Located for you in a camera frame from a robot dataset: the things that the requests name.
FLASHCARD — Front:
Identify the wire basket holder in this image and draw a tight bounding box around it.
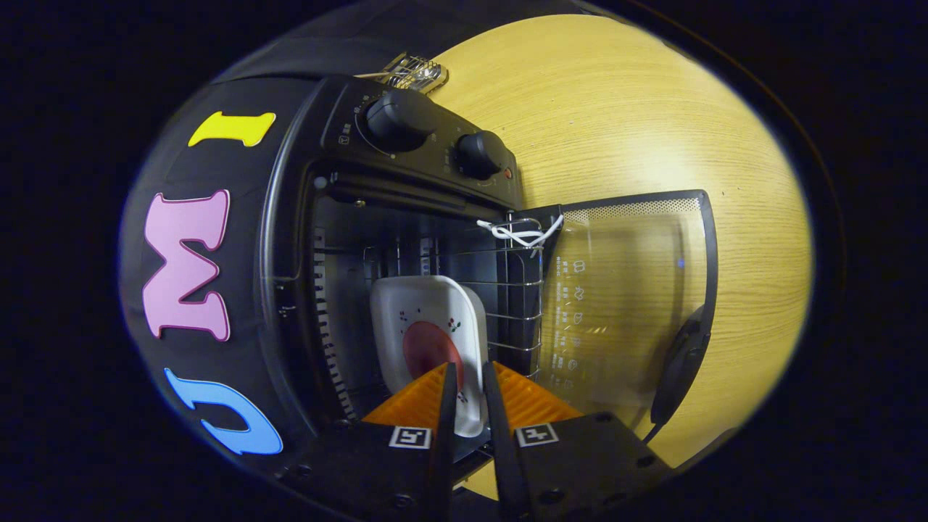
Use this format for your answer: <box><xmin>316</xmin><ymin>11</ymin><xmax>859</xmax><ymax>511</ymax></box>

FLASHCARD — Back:
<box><xmin>381</xmin><ymin>52</ymin><xmax>449</xmax><ymax>95</ymax></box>

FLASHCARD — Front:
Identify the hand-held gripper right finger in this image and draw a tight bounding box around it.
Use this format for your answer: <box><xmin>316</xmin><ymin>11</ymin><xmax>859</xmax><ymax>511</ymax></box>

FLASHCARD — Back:
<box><xmin>482</xmin><ymin>361</ymin><xmax>675</xmax><ymax>522</ymax></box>

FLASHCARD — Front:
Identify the pink ham slice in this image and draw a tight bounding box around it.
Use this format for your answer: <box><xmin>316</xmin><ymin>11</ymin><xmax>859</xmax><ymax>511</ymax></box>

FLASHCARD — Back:
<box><xmin>402</xmin><ymin>321</ymin><xmax>465</xmax><ymax>392</ymax></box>

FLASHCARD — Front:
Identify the black toaster oven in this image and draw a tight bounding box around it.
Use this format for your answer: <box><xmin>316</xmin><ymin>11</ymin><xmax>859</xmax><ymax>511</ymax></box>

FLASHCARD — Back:
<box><xmin>257</xmin><ymin>76</ymin><xmax>718</xmax><ymax>495</ymax></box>

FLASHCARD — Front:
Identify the white string tie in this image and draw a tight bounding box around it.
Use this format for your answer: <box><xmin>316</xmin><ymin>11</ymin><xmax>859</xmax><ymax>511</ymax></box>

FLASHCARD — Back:
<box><xmin>476</xmin><ymin>213</ymin><xmax>565</xmax><ymax>259</ymax></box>

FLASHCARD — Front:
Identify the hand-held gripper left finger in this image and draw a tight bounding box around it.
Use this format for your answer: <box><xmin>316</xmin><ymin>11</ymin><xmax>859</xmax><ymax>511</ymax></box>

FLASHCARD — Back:
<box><xmin>279</xmin><ymin>361</ymin><xmax>459</xmax><ymax>522</ymax></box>

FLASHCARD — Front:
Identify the white square plate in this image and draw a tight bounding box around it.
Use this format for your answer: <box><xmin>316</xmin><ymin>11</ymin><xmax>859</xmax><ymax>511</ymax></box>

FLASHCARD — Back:
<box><xmin>370</xmin><ymin>275</ymin><xmax>489</xmax><ymax>438</ymax></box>

